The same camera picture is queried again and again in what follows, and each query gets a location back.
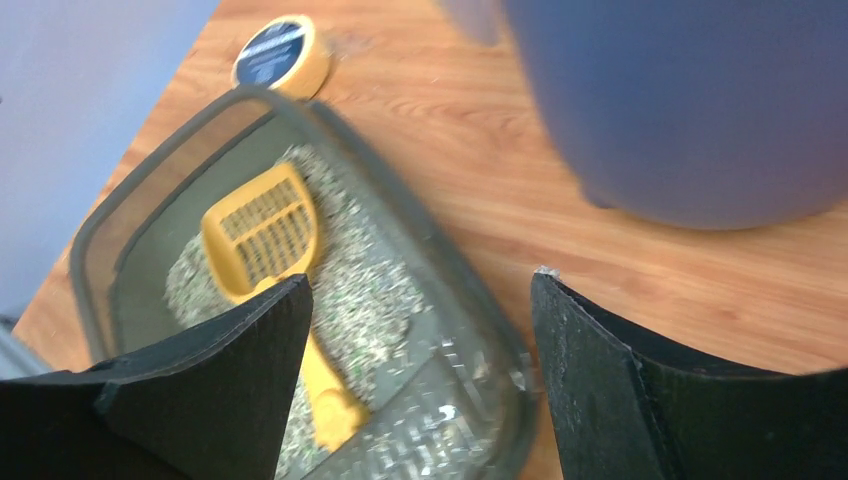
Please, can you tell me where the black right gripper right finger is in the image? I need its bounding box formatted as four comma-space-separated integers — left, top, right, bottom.
531, 270, 847, 479

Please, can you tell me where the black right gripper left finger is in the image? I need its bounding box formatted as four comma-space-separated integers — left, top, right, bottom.
1, 274, 313, 479

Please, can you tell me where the yellow litter scoop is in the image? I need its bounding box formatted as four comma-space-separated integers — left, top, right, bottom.
201, 163, 370, 452

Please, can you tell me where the grey transparent litter box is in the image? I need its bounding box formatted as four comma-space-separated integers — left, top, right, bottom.
69, 87, 537, 479

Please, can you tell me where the blue trash bin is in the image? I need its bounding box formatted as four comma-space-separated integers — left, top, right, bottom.
503, 1, 847, 230

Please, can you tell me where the yellow round sponge tin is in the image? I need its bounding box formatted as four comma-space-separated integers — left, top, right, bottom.
231, 14, 333, 99

